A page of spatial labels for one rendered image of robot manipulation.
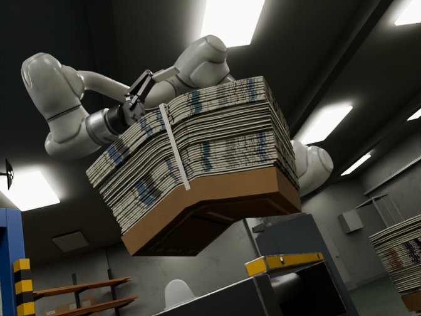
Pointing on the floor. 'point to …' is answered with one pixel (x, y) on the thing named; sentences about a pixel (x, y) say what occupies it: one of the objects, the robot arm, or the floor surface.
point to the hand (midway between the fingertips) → (179, 92)
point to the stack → (401, 254)
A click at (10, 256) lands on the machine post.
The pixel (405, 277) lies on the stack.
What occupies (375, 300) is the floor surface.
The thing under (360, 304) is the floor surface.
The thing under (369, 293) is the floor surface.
